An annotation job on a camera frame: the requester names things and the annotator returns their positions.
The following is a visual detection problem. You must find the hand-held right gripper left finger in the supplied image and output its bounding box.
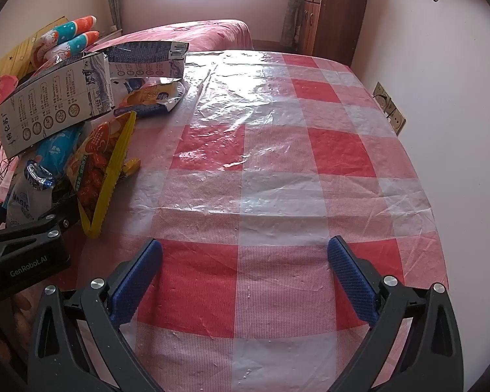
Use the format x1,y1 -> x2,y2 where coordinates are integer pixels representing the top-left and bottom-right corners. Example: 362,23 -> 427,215
26,238 -> 164,392

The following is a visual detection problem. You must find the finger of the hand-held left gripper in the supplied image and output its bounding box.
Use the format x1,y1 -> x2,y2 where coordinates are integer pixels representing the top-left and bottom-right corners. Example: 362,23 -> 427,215
45,188 -> 81,230

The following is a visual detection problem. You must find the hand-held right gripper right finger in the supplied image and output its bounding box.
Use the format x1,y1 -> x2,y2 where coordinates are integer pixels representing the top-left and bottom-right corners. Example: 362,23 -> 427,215
327,236 -> 464,392

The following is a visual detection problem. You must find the foil snack bag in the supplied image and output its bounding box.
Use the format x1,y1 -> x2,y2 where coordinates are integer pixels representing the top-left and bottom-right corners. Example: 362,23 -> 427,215
65,110 -> 141,238

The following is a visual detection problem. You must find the blue wet wipes pack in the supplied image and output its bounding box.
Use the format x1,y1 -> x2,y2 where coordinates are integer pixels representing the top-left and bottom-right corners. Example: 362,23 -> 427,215
35,124 -> 84,178

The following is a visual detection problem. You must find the white milk carton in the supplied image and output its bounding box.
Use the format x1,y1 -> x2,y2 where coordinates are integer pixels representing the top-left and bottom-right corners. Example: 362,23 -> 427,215
0,52 -> 116,159
104,41 -> 189,80

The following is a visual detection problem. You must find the white plastic bottle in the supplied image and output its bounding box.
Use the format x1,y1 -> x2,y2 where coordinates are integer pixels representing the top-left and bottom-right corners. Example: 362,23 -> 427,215
6,159 -> 56,227

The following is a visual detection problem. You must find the yellow white tissue pack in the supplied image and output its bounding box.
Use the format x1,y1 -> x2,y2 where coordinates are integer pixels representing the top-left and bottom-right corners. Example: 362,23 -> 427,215
114,79 -> 185,118

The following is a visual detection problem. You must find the red checked plastic tablecloth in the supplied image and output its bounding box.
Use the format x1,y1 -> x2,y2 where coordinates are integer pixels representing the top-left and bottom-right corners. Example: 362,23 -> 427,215
49,49 -> 450,392

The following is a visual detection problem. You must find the yellow headboard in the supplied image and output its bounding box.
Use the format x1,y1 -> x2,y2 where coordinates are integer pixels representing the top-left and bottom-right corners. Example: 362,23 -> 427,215
0,16 -> 70,86

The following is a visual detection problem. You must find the brown wooden cabinet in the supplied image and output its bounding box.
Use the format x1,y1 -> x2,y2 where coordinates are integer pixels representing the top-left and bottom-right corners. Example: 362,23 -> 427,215
298,0 -> 370,68

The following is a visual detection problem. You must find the hanging curtain beside cabinet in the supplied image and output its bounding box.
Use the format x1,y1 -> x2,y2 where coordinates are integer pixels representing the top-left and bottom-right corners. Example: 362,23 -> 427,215
283,0 -> 303,47

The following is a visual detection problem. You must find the thin red cable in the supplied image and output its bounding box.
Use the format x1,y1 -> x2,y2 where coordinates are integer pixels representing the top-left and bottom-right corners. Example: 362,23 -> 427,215
0,143 -> 15,190

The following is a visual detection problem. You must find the beige wall socket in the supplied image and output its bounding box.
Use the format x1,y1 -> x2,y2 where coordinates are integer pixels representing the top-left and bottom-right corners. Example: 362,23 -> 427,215
371,82 -> 407,135

